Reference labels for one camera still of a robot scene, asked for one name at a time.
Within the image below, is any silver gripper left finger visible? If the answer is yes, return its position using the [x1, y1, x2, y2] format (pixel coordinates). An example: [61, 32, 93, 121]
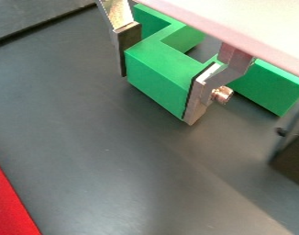
[94, 0, 141, 77]

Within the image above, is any green bridge-shaped block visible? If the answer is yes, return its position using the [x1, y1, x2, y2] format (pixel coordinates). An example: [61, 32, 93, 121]
[125, 4, 299, 118]

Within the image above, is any red base board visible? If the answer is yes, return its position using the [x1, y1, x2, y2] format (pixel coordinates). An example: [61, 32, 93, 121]
[0, 168, 40, 235]

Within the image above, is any black fixture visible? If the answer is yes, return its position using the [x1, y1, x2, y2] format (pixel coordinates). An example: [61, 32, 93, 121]
[269, 101, 299, 185]

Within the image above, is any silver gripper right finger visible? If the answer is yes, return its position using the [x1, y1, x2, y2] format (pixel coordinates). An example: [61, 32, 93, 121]
[182, 43, 255, 125]

